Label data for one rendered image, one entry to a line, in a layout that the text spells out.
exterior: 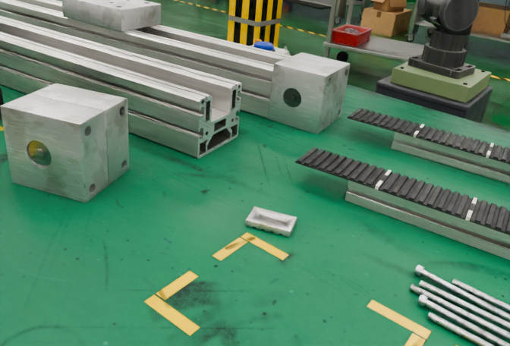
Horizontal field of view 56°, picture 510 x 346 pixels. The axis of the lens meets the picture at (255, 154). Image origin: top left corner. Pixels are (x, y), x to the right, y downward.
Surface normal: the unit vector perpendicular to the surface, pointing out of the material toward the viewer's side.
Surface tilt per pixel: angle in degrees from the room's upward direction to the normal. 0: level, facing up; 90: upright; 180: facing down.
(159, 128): 90
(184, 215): 0
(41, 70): 90
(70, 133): 90
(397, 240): 0
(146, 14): 90
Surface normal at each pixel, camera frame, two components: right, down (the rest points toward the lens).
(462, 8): 0.23, 0.45
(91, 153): 0.94, 0.22
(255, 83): -0.51, 0.34
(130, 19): 0.85, 0.29
